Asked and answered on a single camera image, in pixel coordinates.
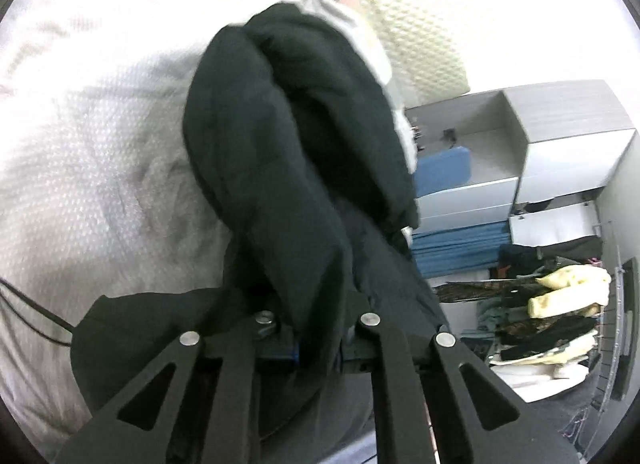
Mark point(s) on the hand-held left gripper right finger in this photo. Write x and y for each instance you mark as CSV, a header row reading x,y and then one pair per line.
x,y
390,344

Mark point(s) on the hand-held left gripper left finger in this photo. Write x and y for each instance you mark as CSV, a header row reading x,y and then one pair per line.
x,y
240,344

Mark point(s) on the black puffer jacket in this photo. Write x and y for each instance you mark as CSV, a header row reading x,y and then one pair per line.
x,y
300,169

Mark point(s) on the metal clothes rack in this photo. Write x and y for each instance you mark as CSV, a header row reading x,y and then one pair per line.
x,y
617,324

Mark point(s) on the blue curtain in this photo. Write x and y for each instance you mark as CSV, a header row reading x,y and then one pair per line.
x,y
460,249

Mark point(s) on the blue cushion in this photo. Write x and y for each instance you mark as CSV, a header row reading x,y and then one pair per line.
x,y
442,171

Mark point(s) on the grey duvet bed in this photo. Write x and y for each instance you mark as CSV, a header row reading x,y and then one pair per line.
x,y
100,144

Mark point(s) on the grey wardrobe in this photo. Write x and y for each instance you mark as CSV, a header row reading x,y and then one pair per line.
x,y
550,144

